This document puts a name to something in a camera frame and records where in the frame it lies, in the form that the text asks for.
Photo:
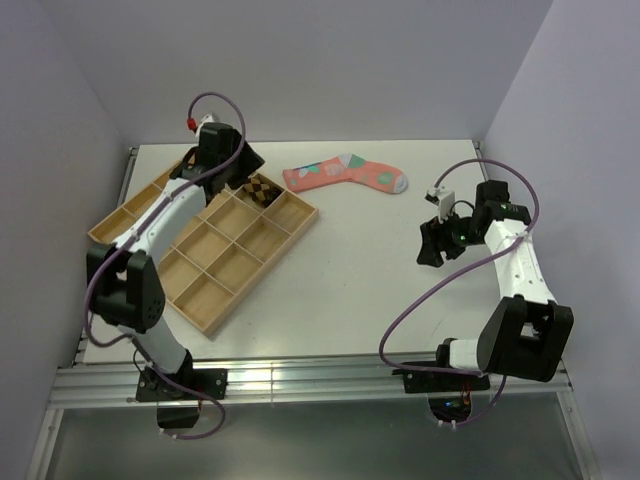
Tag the wooden compartment tray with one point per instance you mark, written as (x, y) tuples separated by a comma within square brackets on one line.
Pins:
[(228, 249)]

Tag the brown orange argyle sock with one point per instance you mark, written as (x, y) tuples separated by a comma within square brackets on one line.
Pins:
[(261, 190)]

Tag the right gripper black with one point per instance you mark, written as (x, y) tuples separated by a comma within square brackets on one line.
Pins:
[(435, 239)]

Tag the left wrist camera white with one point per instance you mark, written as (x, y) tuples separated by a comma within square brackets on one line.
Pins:
[(195, 126)]

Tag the aluminium frame rail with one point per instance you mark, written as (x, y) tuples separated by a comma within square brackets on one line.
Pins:
[(313, 379)]

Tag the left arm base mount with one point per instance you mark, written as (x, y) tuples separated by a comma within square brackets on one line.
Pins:
[(180, 397)]

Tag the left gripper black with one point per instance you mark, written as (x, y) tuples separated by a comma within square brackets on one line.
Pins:
[(251, 162)]

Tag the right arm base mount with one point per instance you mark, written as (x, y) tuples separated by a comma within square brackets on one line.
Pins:
[(452, 403)]

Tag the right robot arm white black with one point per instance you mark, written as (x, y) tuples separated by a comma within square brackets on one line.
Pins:
[(528, 330)]

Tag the pink patterned sock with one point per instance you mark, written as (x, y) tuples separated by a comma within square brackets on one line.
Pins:
[(346, 168)]

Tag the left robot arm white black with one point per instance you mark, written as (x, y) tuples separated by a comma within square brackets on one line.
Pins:
[(123, 284)]

